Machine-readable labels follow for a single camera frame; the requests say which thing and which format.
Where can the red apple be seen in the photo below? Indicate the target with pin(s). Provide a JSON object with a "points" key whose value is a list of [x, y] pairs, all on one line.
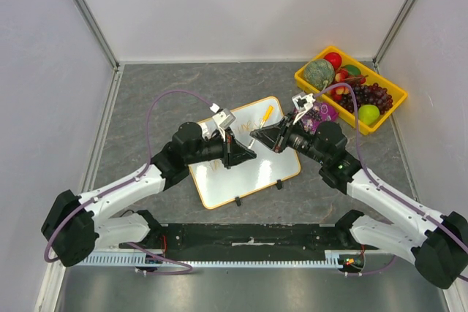
{"points": [[334, 59]]}

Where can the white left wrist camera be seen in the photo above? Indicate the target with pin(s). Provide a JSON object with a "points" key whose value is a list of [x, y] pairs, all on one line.
{"points": [[222, 118]]}

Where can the green orange mango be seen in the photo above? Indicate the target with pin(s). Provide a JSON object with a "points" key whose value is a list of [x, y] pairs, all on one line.
{"points": [[352, 70]]}

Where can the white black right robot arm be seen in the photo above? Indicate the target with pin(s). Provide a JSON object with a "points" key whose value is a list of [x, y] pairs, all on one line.
{"points": [[436, 244]]}

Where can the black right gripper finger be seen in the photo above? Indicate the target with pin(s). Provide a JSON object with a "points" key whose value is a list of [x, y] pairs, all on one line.
{"points": [[274, 130], [271, 141]]}

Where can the aluminium frame rail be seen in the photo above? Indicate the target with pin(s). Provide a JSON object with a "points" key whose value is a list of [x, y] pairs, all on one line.
{"points": [[87, 15]]}

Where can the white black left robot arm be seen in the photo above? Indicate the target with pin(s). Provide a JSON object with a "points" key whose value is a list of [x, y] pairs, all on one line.
{"points": [[77, 223]]}

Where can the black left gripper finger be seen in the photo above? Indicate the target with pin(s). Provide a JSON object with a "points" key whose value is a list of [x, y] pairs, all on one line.
{"points": [[236, 146], [241, 156]]}

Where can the yellow framed whiteboard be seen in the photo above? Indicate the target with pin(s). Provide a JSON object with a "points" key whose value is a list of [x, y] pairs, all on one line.
{"points": [[218, 185]]}

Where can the green netted melon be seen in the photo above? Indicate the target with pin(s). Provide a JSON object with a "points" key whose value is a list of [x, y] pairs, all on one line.
{"points": [[319, 73]]}

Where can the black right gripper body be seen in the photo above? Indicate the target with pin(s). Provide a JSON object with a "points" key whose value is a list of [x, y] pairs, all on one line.
{"points": [[281, 137]]}

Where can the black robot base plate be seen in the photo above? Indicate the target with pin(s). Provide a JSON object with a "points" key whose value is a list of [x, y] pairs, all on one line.
{"points": [[248, 242]]}

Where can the purple grape snack bag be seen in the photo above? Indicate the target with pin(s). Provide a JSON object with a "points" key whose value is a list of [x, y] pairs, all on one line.
{"points": [[320, 112]]}

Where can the dark purple grape bunch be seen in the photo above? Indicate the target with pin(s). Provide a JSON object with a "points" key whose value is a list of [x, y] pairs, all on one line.
{"points": [[365, 94]]}

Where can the yellow plastic fruit tray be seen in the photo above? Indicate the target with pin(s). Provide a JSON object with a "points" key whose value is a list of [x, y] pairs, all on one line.
{"points": [[397, 95]]}

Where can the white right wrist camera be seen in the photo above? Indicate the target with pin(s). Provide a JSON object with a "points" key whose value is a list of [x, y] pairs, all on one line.
{"points": [[303, 103]]}

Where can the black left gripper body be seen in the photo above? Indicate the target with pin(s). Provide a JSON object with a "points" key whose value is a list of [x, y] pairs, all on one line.
{"points": [[227, 155]]}

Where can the red yellow peach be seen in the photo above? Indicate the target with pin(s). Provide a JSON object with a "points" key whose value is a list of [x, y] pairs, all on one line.
{"points": [[343, 76]]}

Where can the white marker pen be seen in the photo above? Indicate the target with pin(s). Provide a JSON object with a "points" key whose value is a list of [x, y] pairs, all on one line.
{"points": [[262, 123]]}

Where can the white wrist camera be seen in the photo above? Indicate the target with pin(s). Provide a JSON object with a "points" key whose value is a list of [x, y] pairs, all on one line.
{"points": [[303, 103], [222, 118]]}

